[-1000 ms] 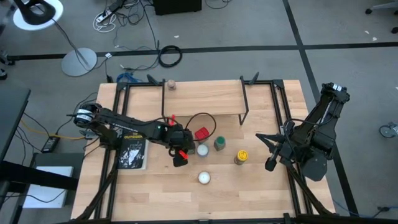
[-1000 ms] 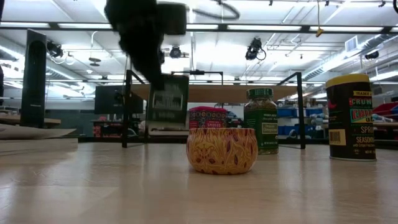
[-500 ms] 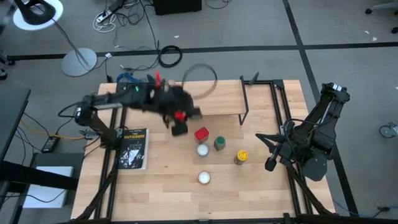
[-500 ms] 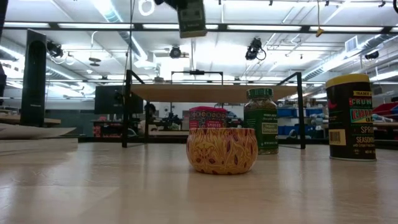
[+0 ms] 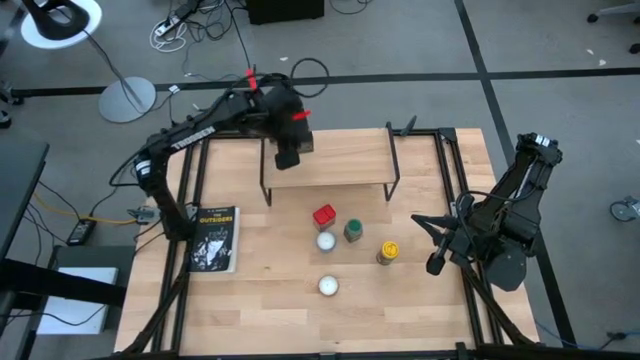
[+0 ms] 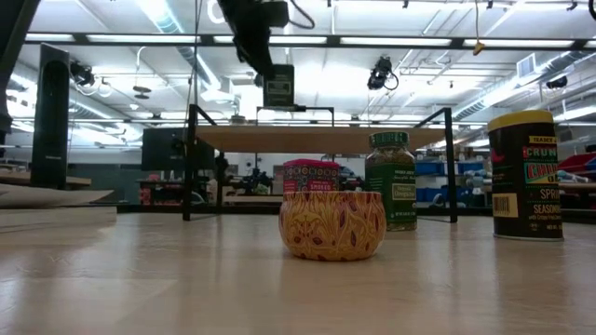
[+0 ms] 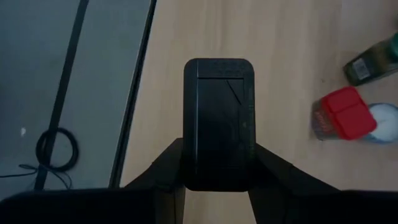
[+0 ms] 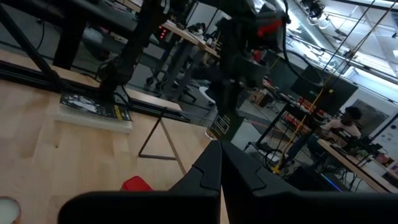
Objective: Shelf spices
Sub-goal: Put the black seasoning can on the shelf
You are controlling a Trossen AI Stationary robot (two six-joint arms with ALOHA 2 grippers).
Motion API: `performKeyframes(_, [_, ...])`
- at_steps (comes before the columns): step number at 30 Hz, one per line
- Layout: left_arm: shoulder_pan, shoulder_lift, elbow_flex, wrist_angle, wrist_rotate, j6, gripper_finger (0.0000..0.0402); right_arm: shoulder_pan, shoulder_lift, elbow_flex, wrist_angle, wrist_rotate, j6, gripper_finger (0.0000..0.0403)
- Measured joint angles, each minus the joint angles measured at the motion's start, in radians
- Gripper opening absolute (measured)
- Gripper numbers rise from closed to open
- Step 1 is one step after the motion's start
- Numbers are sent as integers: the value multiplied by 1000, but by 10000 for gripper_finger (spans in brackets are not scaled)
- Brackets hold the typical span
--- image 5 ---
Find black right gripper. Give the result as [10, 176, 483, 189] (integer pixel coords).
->
[411, 192, 484, 264]

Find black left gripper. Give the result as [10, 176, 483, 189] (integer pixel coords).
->
[264, 89, 314, 151]

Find yellow-lidded spice jar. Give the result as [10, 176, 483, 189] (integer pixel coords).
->
[375, 240, 401, 267]

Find green-lidded oregano jar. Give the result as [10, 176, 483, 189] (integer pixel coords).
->
[343, 218, 365, 244]

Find red-lidded smoked paprika tin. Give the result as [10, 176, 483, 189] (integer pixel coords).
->
[312, 203, 338, 232]

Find small clear jar white lid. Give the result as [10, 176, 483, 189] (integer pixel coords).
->
[315, 230, 338, 254]

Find wooden shelf black metal legs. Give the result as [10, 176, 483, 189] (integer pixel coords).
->
[258, 115, 419, 207]

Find black box on floor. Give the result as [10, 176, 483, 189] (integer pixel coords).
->
[247, 0, 326, 26]

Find orange leaf-patterned candle tin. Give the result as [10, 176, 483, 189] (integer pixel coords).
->
[317, 274, 341, 298]

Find black paperback book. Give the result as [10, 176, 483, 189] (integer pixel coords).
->
[188, 205, 242, 274]

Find white power strip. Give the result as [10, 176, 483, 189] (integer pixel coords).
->
[153, 13, 182, 37]
[148, 19, 189, 54]

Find white floor lamp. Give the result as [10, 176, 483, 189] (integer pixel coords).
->
[19, 0, 158, 125]

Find grey metal clamp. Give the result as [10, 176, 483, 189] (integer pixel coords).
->
[127, 204, 161, 224]

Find grey caster wheel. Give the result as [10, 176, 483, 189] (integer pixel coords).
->
[608, 195, 640, 223]

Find black power adapter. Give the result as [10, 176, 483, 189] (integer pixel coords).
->
[66, 218, 98, 247]

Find black desk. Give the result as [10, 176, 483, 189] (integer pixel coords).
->
[0, 141, 50, 261]

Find white and grey box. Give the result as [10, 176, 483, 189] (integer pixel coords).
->
[34, 244, 136, 336]

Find black desk foot bar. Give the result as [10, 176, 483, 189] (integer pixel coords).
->
[0, 258, 127, 307]

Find office chair base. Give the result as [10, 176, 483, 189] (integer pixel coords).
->
[586, 0, 640, 55]

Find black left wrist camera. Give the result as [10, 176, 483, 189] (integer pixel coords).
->
[273, 148, 302, 172]

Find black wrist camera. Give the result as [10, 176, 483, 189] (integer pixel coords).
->
[425, 237, 451, 277]
[273, 148, 302, 172]

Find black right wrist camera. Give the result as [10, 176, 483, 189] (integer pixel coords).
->
[425, 237, 451, 277]

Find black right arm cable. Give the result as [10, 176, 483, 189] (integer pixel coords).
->
[457, 188, 511, 214]

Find black cable loop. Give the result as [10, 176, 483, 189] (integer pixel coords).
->
[290, 56, 331, 99]

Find black metal table frame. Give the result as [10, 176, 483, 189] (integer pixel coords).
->
[119, 127, 539, 360]

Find yellow cable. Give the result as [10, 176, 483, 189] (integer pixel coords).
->
[32, 192, 139, 226]

